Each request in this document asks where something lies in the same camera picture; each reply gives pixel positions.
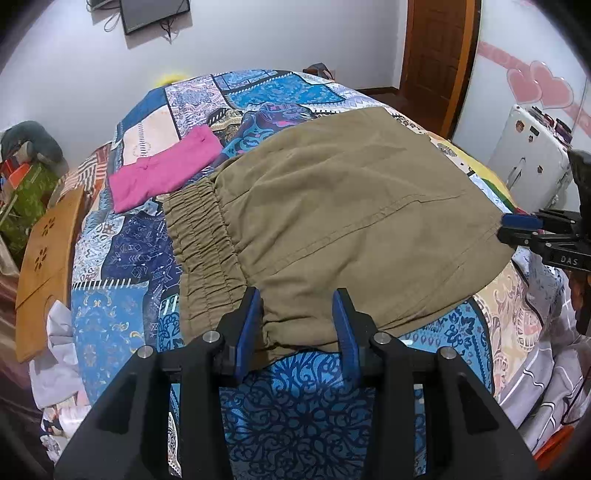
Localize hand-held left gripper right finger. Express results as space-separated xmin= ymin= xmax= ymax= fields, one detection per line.
xmin=332 ymin=288 xmax=541 ymax=480

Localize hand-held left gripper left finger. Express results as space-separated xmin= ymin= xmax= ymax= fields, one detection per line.
xmin=54 ymin=287 xmax=264 ymax=480

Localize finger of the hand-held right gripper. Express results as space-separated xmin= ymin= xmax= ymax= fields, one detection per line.
xmin=496 ymin=209 xmax=580 ymax=248

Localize olive khaki pants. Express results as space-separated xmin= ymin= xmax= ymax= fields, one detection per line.
xmin=163 ymin=106 xmax=515 ymax=358

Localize white suitcase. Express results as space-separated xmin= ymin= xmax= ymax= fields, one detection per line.
xmin=487 ymin=104 xmax=573 ymax=215

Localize patchwork printed blanket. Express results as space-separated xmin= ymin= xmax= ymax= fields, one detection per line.
xmin=39 ymin=69 xmax=550 ymax=480

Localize grey striped bedsheet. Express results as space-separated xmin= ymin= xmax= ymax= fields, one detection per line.
xmin=496 ymin=258 xmax=591 ymax=455

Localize pink folded garment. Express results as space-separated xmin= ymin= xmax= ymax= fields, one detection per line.
xmin=109 ymin=126 xmax=223 ymax=214

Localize wooden door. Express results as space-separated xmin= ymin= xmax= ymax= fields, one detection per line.
xmin=399 ymin=0 xmax=481 ymax=139

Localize white crumpled cloth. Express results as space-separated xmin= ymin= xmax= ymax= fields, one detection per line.
xmin=28 ymin=299 xmax=86 ymax=409

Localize wooden lap tray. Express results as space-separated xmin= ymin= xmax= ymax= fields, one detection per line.
xmin=15 ymin=186 xmax=87 ymax=364

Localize green patterned bag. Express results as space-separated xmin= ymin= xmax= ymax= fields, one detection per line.
xmin=0 ymin=164 xmax=61 ymax=254

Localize yellow round object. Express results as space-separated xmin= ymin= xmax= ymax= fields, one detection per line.
xmin=154 ymin=70 xmax=190 ymax=88

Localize grey plush toy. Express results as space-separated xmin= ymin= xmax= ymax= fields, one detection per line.
xmin=0 ymin=121 xmax=70 ymax=178

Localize pink heart wall sticker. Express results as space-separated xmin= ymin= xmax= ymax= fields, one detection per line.
xmin=505 ymin=60 xmax=574 ymax=110

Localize dark bag with strap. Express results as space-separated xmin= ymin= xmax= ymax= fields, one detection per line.
xmin=302 ymin=63 xmax=336 ymax=81

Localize wall-mounted black monitor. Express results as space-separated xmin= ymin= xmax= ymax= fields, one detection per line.
xmin=119 ymin=0 xmax=191 ymax=35

